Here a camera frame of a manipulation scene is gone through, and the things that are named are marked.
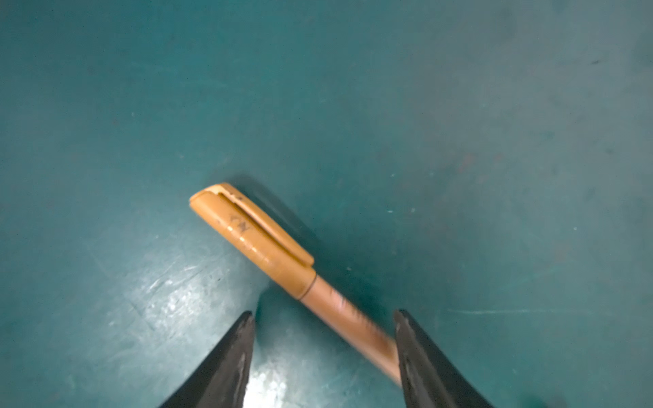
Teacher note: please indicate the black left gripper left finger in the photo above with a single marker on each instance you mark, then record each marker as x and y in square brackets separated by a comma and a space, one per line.
[221, 379]

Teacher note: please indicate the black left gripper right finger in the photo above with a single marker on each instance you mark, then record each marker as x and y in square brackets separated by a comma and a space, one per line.
[428, 378]

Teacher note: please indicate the brown orange marker pen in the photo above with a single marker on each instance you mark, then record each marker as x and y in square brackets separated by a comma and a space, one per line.
[257, 236]

